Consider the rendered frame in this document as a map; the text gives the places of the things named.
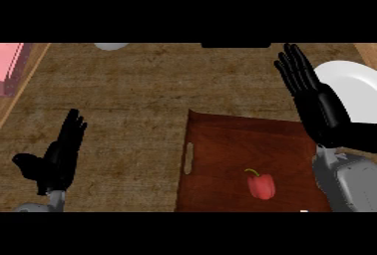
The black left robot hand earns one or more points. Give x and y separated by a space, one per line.
60 159

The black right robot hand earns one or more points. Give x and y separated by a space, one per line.
322 109

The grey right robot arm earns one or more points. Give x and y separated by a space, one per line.
345 181

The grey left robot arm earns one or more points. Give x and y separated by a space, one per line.
47 203

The white plate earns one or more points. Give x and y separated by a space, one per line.
356 89

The dark brown wooden tray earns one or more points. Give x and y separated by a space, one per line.
246 166

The red bell pepper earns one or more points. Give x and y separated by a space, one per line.
261 186

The pink object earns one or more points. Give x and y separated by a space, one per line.
10 64

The pale grey round object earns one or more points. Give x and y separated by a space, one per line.
112 46

